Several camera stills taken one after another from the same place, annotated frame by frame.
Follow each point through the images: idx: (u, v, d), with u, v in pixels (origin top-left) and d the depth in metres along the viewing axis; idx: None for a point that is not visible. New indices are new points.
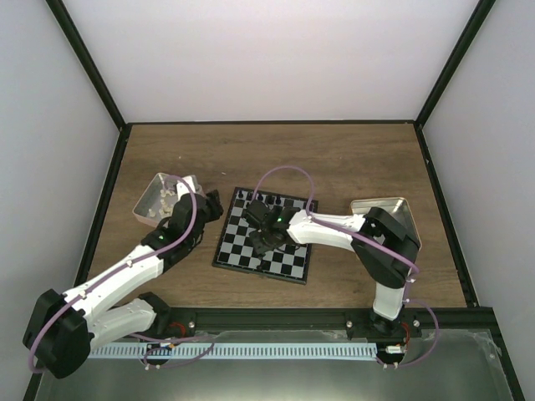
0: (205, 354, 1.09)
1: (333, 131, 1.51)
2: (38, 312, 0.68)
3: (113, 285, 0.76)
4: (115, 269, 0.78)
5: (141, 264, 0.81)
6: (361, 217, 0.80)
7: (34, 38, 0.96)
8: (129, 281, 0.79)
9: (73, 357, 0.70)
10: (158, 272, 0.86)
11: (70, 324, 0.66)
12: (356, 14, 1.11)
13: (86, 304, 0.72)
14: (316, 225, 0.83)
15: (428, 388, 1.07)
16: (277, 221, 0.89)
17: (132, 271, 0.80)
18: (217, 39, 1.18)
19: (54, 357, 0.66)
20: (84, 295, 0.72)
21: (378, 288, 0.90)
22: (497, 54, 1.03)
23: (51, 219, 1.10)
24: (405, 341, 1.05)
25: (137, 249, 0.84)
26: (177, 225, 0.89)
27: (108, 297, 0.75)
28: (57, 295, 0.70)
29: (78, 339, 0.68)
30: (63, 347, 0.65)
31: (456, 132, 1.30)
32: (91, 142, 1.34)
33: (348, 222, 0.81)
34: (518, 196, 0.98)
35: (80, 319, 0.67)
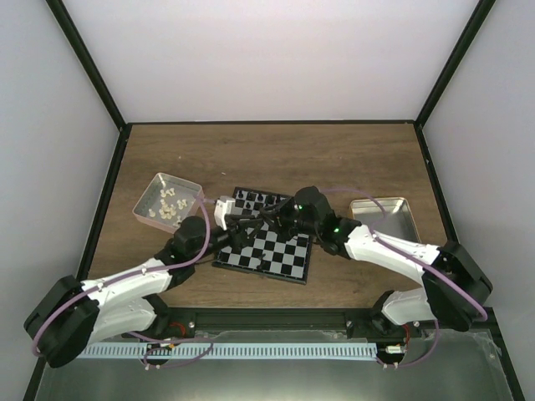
0: (205, 354, 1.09)
1: (333, 131, 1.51)
2: (56, 293, 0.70)
3: (126, 286, 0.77)
4: (129, 274, 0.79)
5: (155, 275, 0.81)
6: (434, 249, 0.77)
7: (34, 37, 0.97)
8: (140, 287, 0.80)
9: (74, 349, 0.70)
10: (161, 289, 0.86)
11: (82, 311, 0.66)
12: (354, 14, 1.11)
13: (100, 297, 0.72)
14: (379, 247, 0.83)
15: (429, 388, 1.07)
16: (334, 232, 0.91)
17: (144, 279, 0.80)
18: (216, 39, 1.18)
19: (58, 342, 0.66)
20: (100, 287, 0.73)
21: (409, 303, 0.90)
22: (498, 53, 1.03)
23: (52, 218, 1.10)
24: (405, 341, 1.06)
25: (150, 261, 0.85)
26: (181, 251, 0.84)
27: (120, 296, 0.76)
28: (75, 281, 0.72)
29: (86, 329, 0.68)
30: (68, 333, 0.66)
31: (456, 132, 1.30)
32: (92, 142, 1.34)
33: (418, 251, 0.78)
34: (518, 197, 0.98)
35: (94, 308, 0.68)
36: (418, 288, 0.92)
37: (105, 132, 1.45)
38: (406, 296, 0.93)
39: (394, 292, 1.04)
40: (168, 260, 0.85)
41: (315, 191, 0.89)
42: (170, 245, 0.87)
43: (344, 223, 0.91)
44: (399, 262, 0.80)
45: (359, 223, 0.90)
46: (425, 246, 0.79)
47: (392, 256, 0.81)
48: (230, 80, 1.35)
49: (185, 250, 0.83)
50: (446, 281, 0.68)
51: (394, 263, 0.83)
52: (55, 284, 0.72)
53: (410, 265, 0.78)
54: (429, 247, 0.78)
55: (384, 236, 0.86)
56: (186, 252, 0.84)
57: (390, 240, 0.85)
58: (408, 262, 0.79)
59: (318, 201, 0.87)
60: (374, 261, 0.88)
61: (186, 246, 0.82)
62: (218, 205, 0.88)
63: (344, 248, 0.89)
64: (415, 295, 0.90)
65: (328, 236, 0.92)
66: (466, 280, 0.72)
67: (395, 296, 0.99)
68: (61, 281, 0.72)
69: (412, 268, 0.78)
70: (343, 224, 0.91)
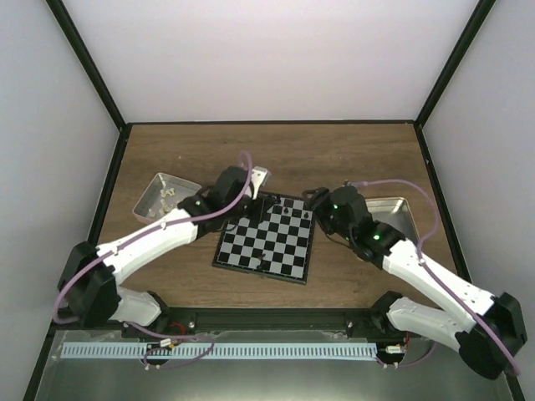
0: (205, 354, 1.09)
1: (333, 131, 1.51)
2: (75, 261, 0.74)
3: (145, 243, 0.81)
4: (150, 230, 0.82)
5: (174, 228, 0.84)
6: (486, 297, 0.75)
7: (34, 37, 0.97)
8: (161, 244, 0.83)
9: (104, 309, 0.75)
10: (190, 239, 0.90)
11: (99, 278, 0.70)
12: (355, 14, 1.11)
13: (116, 260, 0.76)
14: (426, 277, 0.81)
15: (429, 389, 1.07)
16: (372, 238, 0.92)
17: (165, 234, 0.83)
18: (215, 38, 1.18)
19: (85, 305, 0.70)
20: (116, 251, 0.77)
21: (427, 327, 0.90)
22: (498, 53, 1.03)
23: (51, 218, 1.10)
24: (405, 341, 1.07)
25: (172, 213, 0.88)
26: (220, 195, 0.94)
27: (139, 256, 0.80)
28: (91, 248, 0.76)
29: (107, 293, 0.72)
30: (93, 296, 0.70)
31: (456, 132, 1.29)
32: (91, 142, 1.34)
33: (469, 297, 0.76)
34: (519, 196, 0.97)
35: (109, 276, 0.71)
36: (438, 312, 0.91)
37: (104, 132, 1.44)
38: (425, 316, 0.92)
39: (406, 301, 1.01)
40: (197, 207, 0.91)
41: (356, 194, 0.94)
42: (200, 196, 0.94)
43: (385, 231, 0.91)
44: (438, 294, 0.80)
45: (403, 237, 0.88)
46: (478, 291, 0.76)
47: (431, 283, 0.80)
48: (230, 80, 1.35)
49: (225, 194, 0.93)
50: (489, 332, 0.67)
51: (430, 291, 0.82)
52: (73, 250, 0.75)
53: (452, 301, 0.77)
54: (481, 294, 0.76)
55: (429, 261, 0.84)
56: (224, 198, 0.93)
57: (434, 266, 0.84)
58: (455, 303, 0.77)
59: (355, 202, 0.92)
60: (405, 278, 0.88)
61: (226, 191, 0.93)
62: (255, 174, 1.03)
63: (379, 256, 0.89)
64: (437, 320, 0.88)
65: (364, 241, 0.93)
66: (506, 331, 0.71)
67: (409, 306, 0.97)
68: (78, 247, 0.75)
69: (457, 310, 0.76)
70: (383, 231, 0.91)
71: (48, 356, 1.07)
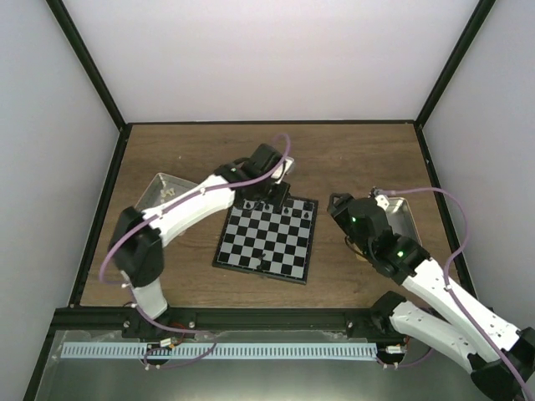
0: (206, 354, 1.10)
1: (333, 131, 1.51)
2: (120, 225, 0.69)
3: (186, 209, 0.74)
4: (189, 196, 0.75)
5: (214, 194, 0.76)
6: (513, 332, 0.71)
7: (33, 36, 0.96)
8: (201, 210, 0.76)
9: (150, 271, 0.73)
10: (227, 206, 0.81)
11: (147, 241, 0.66)
12: (355, 14, 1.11)
13: (163, 224, 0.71)
14: (450, 303, 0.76)
15: (429, 389, 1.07)
16: (394, 254, 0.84)
17: (205, 200, 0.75)
18: (215, 38, 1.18)
19: (135, 266, 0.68)
20: (160, 215, 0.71)
21: (434, 340, 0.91)
22: (498, 53, 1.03)
23: (52, 217, 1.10)
24: (405, 341, 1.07)
25: (210, 179, 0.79)
26: (255, 167, 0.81)
27: (181, 222, 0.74)
28: (136, 211, 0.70)
29: (155, 253, 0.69)
30: (144, 259, 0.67)
31: (456, 132, 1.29)
32: (91, 142, 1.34)
33: (496, 330, 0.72)
34: (519, 196, 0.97)
35: (156, 238, 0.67)
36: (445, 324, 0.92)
37: (105, 132, 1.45)
38: (433, 327, 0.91)
39: (413, 306, 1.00)
40: (233, 174, 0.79)
41: (374, 204, 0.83)
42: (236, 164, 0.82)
43: (409, 247, 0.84)
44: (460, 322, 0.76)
45: (427, 256, 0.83)
46: (504, 324, 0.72)
47: (456, 312, 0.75)
48: (230, 80, 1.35)
49: (261, 164, 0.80)
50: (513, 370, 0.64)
51: (451, 317, 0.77)
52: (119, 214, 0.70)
53: (476, 332, 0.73)
54: (506, 327, 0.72)
55: (455, 286, 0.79)
56: (261, 169, 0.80)
57: (458, 291, 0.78)
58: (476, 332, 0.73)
59: (375, 215, 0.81)
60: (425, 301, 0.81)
61: (264, 163, 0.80)
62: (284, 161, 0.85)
63: (401, 274, 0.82)
64: (447, 336, 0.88)
65: (384, 255, 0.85)
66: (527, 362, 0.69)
67: (413, 312, 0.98)
68: (124, 211, 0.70)
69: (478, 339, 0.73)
70: (406, 247, 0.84)
71: (48, 356, 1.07)
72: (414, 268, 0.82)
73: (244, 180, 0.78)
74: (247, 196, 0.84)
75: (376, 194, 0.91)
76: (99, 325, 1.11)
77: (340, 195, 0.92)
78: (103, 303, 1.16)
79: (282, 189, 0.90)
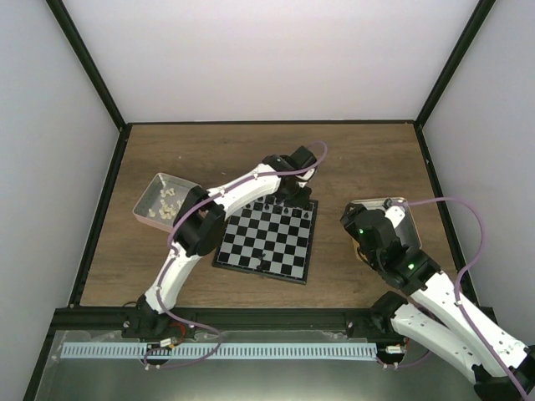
0: (211, 354, 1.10)
1: (333, 131, 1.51)
2: (190, 200, 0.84)
3: (242, 190, 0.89)
4: (244, 179, 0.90)
5: (265, 179, 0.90)
6: (521, 352, 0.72)
7: (34, 38, 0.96)
8: (254, 190, 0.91)
9: (209, 244, 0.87)
10: (274, 190, 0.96)
11: (214, 214, 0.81)
12: (355, 14, 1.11)
13: (224, 201, 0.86)
14: (459, 316, 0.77)
15: (429, 389, 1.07)
16: (404, 265, 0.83)
17: (257, 182, 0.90)
18: (215, 38, 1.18)
19: (197, 238, 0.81)
20: (222, 193, 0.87)
21: (435, 345, 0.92)
22: (497, 54, 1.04)
23: (52, 217, 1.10)
24: (405, 341, 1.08)
25: (262, 165, 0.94)
26: (296, 162, 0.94)
27: (239, 200, 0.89)
28: (202, 191, 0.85)
29: (216, 227, 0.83)
30: (207, 230, 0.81)
31: (456, 132, 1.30)
32: (91, 142, 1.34)
33: (504, 347, 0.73)
34: (518, 196, 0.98)
35: (221, 212, 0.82)
36: (448, 331, 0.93)
37: (105, 132, 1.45)
38: (436, 336, 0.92)
39: (413, 309, 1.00)
40: (279, 163, 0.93)
41: (382, 215, 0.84)
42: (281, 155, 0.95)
43: (418, 259, 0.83)
44: (466, 334, 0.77)
45: (438, 270, 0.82)
46: (512, 342, 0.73)
47: (466, 327, 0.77)
48: (230, 80, 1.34)
49: (300, 162, 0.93)
50: (519, 388, 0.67)
51: (461, 332, 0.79)
52: (188, 193, 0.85)
53: (485, 348, 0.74)
54: (515, 344, 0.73)
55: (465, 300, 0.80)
56: (299, 165, 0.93)
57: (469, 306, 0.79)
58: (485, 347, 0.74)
59: (383, 227, 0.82)
60: (435, 314, 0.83)
61: (303, 160, 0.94)
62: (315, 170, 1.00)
63: (411, 286, 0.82)
64: (450, 345, 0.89)
65: (393, 266, 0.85)
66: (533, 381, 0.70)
67: (415, 315, 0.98)
68: (193, 190, 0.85)
69: (486, 352, 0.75)
70: (416, 260, 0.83)
71: (48, 356, 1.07)
72: (424, 281, 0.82)
73: (287, 170, 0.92)
74: (278, 190, 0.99)
75: (389, 205, 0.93)
76: (99, 325, 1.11)
77: (354, 205, 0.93)
78: (102, 303, 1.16)
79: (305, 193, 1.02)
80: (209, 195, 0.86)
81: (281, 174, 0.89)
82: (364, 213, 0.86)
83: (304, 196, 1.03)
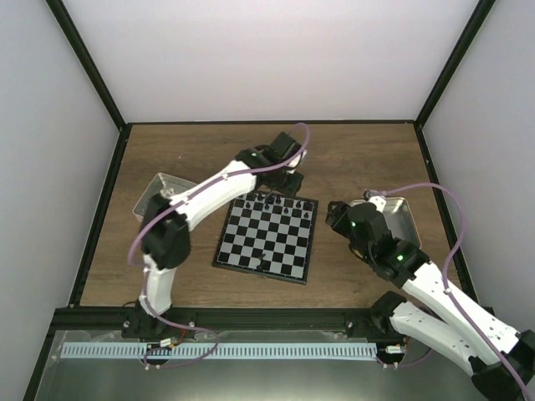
0: (207, 354, 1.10)
1: (333, 131, 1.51)
2: (150, 210, 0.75)
3: (210, 193, 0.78)
4: (212, 182, 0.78)
5: (236, 180, 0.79)
6: (512, 337, 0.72)
7: (35, 38, 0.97)
8: (226, 194, 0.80)
9: (179, 251, 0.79)
10: (251, 189, 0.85)
11: (175, 224, 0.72)
12: (355, 14, 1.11)
13: (188, 209, 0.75)
14: (450, 306, 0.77)
15: (429, 389, 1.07)
16: (394, 258, 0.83)
17: (229, 184, 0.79)
18: (214, 38, 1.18)
19: (162, 249, 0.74)
20: (186, 200, 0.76)
21: (434, 342, 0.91)
22: (498, 53, 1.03)
23: (51, 217, 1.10)
24: (405, 341, 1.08)
25: (231, 164, 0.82)
26: (276, 154, 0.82)
27: (206, 206, 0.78)
28: (164, 199, 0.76)
29: (183, 237, 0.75)
30: (173, 241, 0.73)
31: (456, 132, 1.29)
32: (91, 142, 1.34)
33: (494, 334, 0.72)
34: (518, 196, 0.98)
35: (184, 221, 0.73)
36: (445, 326, 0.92)
37: (105, 132, 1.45)
38: (433, 329, 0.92)
39: (412, 306, 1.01)
40: (253, 159, 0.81)
41: (373, 209, 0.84)
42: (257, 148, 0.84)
43: (408, 251, 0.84)
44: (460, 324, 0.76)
45: (427, 260, 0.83)
46: (503, 327, 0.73)
47: (461, 320, 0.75)
48: (231, 80, 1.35)
49: (281, 152, 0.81)
50: (513, 374, 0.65)
51: (456, 324, 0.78)
52: (148, 201, 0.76)
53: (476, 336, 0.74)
54: (506, 330, 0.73)
55: (454, 289, 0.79)
56: (280, 155, 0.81)
57: (457, 295, 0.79)
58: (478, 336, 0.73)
59: (374, 221, 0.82)
60: (428, 307, 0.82)
61: (284, 149, 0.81)
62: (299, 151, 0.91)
63: (401, 278, 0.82)
64: (448, 338, 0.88)
65: (384, 260, 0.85)
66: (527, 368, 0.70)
67: (413, 312, 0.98)
68: (152, 197, 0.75)
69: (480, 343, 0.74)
70: (406, 251, 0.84)
71: (48, 356, 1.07)
72: (413, 272, 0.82)
73: (263, 165, 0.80)
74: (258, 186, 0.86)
75: (369, 196, 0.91)
76: (99, 325, 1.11)
77: (336, 204, 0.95)
78: (103, 303, 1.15)
79: (297, 180, 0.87)
80: (172, 202, 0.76)
81: (255, 170, 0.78)
82: (354, 207, 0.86)
83: (300, 183, 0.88)
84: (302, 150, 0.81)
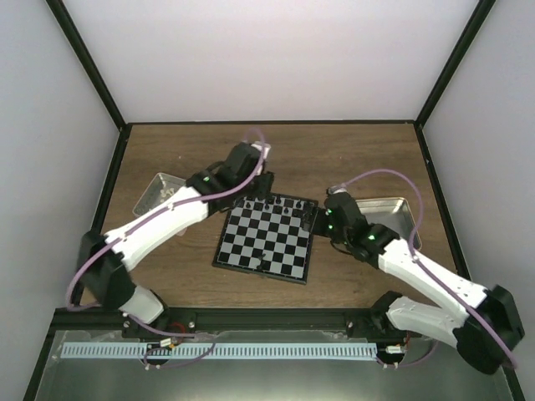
0: (206, 354, 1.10)
1: (333, 130, 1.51)
2: (84, 247, 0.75)
3: (152, 225, 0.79)
4: (158, 213, 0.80)
5: (181, 210, 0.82)
6: (478, 293, 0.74)
7: (35, 37, 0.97)
8: (172, 224, 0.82)
9: (119, 294, 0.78)
10: (201, 216, 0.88)
11: (110, 265, 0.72)
12: (355, 14, 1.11)
13: (125, 246, 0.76)
14: (419, 271, 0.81)
15: (429, 389, 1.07)
16: (366, 238, 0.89)
17: (173, 215, 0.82)
18: (214, 38, 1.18)
19: (99, 290, 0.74)
20: (124, 236, 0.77)
21: (425, 327, 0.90)
22: (498, 53, 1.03)
23: (51, 217, 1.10)
24: (405, 341, 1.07)
25: (180, 193, 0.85)
26: (229, 174, 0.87)
27: (149, 240, 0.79)
28: (99, 236, 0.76)
29: (121, 278, 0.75)
30: (108, 282, 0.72)
31: (456, 132, 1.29)
32: (91, 141, 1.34)
33: (461, 291, 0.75)
34: (518, 196, 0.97)
35: (119, 262, 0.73)
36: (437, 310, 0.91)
37: (105, 132, 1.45)
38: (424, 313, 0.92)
39: (407, 300, 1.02)
40: (206, 183, 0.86)
41: (345, 195, 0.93)
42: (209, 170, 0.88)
43: (379, 230, 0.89)
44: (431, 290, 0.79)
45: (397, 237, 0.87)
46: (470, 285, 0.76)
47: (430, 285, 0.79)
48: (231, 80, 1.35)
49: (236, 170, 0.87)
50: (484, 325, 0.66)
51: (429, 291, 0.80)
52: (82, 238, 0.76)
53: (446, 296, 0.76)
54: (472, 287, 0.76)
55: (422, 258, 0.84)
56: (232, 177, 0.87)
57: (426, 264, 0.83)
58: (449, 298, 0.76)
59: (344, 205, 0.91)
60: (402, 278, 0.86)
61: (239, 167, 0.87)
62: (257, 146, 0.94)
63: (375, 256, 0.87)
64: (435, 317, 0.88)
65: (359, 241, 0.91)
66: (501, 323, 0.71)
67: (408, 306, 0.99)
68: (88, 235, 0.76)
69: (451, 305, 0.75)
70: (379, 231, 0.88)
71: (48, 356, 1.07)
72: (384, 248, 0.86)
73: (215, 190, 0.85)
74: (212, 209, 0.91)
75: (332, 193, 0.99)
76: (99, 325, 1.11)
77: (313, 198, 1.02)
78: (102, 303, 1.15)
79: (267, 179, 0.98)
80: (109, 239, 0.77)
81: (203, 198, 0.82)
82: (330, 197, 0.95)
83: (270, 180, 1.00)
84: (257, 164, 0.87)
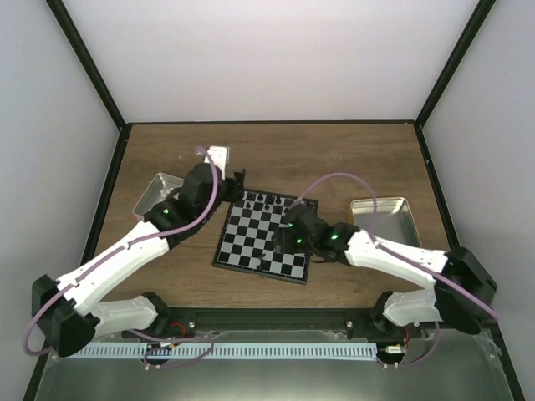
0: (205, 354, 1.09)
1: (333, 130, 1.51)
2: (36, 297, 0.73)
3: (107, 267, 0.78)
4: (113, 252, 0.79)
5: (138, 246, 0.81)
6: (440, 258, 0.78)
7: (36, 38, 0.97)
8: (129, 262, 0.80)
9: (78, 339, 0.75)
10: (164, 250, 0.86)
11: (60, 315, 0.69)
12: (355, 14, 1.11)
13: (78, 292, 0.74)
14: (384, 256, 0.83)
15: (429, 388, 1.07)
16: (330, 239, 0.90)
17: (129, 252, 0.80)
18: (214, 38, 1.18)
19: (55, 338, 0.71)
20: (75, 283, 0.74)
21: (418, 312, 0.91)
22: (498, 53, 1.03)
23: (51, 217, 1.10)
24: (405, 341, 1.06)
25: (136, 231, 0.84)
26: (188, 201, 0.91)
27: (104, 282, 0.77)
28: (51, 283, 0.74)
29: (74, 327, 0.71)
30: (60, 331, 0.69)
31: (456, 132, 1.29)
32: (91, 142, 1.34)
33: (425, 261, 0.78)
34: (518, 196, 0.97)
35: (68, 312, 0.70)
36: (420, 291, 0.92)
37: (105, 132, 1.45)
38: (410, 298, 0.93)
39: (395, 294, 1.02)
40: (165, 216, 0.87)
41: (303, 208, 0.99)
42: (167, 203, 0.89)
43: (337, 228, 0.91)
44: (401, 268, 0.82)
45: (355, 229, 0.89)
46: (432, 253, 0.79)
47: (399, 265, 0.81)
48: (231, 80, 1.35)
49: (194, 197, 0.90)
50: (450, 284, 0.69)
51: (399, 270, 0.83)
52: (33, 286, 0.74)
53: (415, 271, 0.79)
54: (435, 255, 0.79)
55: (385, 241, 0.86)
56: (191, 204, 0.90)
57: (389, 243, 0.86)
58: (417, 271, 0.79)
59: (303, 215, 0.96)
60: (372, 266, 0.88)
61: (195, 195, 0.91)
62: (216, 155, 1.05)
63: (343, 255, 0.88)
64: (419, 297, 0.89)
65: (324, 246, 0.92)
66: (471, 281, 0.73)
67: (398, 297, 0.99)
68: (38, 282, 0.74)
69: (421, 277, 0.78)
70: (339, 231, 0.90)
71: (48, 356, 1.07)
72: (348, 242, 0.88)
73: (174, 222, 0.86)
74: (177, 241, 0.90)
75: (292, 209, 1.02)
76: None
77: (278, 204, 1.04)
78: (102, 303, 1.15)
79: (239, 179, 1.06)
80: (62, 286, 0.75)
81: (163, 235, 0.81)
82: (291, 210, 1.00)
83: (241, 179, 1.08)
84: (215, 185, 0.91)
